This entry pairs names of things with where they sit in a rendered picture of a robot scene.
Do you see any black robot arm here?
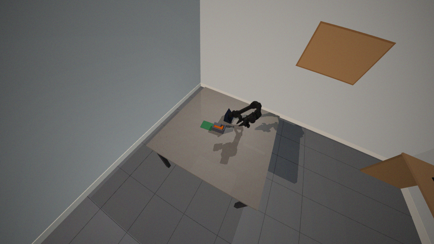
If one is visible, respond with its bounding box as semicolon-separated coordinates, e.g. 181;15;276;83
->
228;101;262;127

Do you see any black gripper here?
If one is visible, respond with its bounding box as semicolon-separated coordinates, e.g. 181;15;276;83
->
236;114;250;126

